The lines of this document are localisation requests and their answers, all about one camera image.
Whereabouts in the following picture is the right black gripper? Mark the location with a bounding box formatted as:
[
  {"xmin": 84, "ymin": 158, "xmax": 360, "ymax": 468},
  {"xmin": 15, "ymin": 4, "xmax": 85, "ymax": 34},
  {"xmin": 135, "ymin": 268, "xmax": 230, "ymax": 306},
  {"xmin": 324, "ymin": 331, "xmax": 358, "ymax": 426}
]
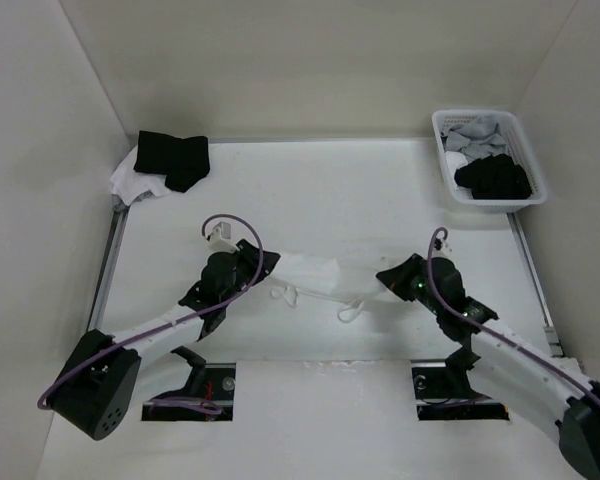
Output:
[{"xmin": 375, "ymin": 253, "xmax": 443, "ymax": 315}]

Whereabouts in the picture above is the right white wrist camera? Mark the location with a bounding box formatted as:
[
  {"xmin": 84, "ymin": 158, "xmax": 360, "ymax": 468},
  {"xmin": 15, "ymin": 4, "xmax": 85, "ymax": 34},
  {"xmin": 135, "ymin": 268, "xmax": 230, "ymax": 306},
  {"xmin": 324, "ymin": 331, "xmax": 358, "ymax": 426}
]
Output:
[{"xmin": 434, "ymin": 238, "xmax": 452, "ymax": 255}]

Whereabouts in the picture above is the grey tank top in basket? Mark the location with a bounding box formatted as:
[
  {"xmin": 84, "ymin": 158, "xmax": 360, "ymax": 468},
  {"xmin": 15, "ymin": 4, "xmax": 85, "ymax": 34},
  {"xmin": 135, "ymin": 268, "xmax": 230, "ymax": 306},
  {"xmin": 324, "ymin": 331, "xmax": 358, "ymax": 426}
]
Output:
[{"xmin": 442, "ymin": 116, "xmax": 507, "ymax": 160}]

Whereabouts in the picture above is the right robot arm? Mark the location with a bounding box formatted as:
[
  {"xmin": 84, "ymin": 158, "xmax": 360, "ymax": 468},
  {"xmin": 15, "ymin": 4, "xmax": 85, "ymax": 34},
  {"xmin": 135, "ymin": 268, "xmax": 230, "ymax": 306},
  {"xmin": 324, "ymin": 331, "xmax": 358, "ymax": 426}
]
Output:
[{"xmin": 376, "ymin": 254, "xmax": 600, "ymax": 479}]

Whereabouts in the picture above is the black tank top in basket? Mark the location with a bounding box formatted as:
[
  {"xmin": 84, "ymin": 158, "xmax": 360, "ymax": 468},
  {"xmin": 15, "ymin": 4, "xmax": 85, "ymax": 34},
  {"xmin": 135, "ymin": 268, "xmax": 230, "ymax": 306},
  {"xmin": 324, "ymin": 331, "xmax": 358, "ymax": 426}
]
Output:
[{"xmin": 454, "ymin": 154, "xmax": 532, "ymax": 200}]

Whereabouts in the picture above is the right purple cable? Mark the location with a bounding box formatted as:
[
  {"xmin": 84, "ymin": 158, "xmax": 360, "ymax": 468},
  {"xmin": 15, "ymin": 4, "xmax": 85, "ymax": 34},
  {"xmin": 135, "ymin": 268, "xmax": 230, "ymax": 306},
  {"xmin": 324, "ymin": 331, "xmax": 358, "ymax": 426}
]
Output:
[{"xmin": 426, "ymin": 227, "xmax": 600, "ymax": 421}]

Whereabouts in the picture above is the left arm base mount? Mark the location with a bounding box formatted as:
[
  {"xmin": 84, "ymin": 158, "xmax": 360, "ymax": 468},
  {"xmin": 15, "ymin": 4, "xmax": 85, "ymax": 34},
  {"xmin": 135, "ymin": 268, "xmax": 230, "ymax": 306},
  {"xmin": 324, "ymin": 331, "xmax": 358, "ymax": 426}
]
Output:
[{"xmin": 132, "ymin": 347, "xmax": 237, "ymax": 422}]

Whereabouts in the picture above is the folded white tank top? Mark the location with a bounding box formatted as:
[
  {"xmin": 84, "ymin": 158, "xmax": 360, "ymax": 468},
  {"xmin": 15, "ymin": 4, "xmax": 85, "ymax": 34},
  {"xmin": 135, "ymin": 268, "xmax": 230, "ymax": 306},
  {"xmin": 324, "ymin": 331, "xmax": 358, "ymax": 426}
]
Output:
[{"xmin": 110, "ymin": 147, "xmax": 171, "ymax": 206}]

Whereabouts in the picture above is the white tank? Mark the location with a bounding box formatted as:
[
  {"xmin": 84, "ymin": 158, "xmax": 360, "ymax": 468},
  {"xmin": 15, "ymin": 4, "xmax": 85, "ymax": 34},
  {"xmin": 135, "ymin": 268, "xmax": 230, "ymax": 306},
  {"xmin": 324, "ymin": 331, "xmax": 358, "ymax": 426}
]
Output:
[
  {"xmin": 110, "ymin": 147, "xmax": 171, "ymax": 206},
  {"xmin": 269, "ymin": 253, "xmax": 392, "ymax": 324}
]

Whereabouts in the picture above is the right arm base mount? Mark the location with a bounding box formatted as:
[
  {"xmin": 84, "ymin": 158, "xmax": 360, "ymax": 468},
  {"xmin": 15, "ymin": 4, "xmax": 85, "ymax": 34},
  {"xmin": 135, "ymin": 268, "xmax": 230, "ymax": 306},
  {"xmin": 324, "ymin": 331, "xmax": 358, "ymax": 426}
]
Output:
[{"xmin": 411, "ymin": 348, "xmax": 510, "ymax": 421}]

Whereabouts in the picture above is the white plastic laundry basket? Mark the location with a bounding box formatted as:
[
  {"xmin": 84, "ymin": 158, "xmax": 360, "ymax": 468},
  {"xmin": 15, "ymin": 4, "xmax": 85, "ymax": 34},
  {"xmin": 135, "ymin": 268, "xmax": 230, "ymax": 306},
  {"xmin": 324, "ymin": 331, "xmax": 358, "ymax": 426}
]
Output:
[{"xmin": 431, "ymin": 109, "xmax": 548, "ymax": 214}]

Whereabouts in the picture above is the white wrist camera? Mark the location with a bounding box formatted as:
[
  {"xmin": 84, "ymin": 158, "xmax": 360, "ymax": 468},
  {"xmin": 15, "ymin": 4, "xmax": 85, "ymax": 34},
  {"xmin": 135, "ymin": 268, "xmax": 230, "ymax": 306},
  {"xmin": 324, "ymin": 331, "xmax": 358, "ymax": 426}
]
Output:
[
  {"xmin": 434, "ymin": 238, "xmax": 452, "ymax": 255},
  {"xmin": 204, "ymin": 221, "xmax": 237, "ymax": 253}
]

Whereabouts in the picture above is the white garment in basket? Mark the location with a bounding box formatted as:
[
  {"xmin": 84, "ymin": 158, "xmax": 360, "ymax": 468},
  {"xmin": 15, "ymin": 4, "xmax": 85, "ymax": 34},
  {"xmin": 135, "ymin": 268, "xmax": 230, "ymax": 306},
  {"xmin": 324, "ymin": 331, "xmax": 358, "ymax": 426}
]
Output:
[{"xmin": 445, "ymin": 151, "xmax": 469, "ymax": 190}]

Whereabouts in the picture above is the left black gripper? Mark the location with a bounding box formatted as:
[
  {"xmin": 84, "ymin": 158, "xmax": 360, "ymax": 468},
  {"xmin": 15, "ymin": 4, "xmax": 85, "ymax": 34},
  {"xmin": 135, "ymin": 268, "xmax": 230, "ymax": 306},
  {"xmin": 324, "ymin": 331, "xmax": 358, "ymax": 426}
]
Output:
[{"xmin": 220, "ymin": 240, "xmax": 279, "ymax": 306}]

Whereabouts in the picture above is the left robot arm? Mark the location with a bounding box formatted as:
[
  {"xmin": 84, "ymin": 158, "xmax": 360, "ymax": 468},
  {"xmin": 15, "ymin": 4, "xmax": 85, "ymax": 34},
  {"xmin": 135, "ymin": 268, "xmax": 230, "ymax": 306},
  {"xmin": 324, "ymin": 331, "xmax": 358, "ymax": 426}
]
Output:
[{"xmin": 40, "ymin": 240, "xmax": 282, "ymax": 440}]

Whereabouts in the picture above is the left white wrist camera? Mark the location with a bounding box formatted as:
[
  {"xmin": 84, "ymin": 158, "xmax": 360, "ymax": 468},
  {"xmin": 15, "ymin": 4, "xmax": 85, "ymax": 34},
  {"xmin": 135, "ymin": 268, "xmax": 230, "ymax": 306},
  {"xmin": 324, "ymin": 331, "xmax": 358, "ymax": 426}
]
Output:
[{"xmin": 204, "ymin": 221, "xmax": 237, "ymax": 253}]

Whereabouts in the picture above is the left metal table rail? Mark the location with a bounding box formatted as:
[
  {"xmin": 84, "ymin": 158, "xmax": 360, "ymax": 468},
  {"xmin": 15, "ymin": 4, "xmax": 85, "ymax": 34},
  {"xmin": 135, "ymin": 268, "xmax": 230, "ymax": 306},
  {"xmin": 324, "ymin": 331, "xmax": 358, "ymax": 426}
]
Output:
[{"xmin": 84, "ymin": 209, "xmax": 129, "ymax": 334}]

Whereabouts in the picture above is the folded black tank top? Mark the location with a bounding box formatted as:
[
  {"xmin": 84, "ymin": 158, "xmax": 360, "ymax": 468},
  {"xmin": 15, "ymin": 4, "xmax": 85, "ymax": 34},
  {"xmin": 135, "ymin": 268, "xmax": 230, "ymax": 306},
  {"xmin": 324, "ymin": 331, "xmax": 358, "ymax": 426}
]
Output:
[{"xmin": 134, "ymin": 130, "xmax": 211, "ymax": 193}]

